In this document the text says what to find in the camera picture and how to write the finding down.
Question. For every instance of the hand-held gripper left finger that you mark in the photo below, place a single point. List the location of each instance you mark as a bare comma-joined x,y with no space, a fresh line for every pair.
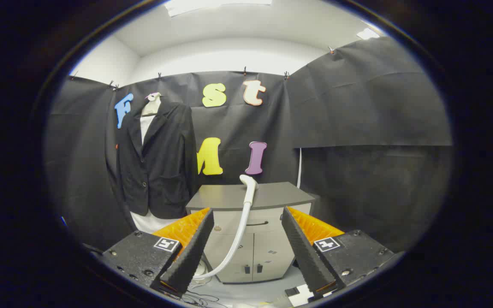
191,252

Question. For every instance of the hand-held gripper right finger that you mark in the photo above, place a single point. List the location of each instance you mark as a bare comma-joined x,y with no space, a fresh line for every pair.
304,252

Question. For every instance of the white garment steamer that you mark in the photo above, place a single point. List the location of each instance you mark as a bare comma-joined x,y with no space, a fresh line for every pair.
243,218

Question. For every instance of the black blazer jacket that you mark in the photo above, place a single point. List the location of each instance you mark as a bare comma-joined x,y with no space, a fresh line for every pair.
165,171

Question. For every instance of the grey cabinet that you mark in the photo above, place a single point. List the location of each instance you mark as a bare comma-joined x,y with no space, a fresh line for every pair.
233,252

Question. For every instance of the black backdrop cloth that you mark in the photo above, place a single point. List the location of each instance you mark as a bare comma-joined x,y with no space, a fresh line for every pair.
345,107

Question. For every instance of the small ceiling light panel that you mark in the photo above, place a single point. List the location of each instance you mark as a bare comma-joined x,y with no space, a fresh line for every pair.
367,33

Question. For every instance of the large ceiling light panel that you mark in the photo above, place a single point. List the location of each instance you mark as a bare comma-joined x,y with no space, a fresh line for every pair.
212,5

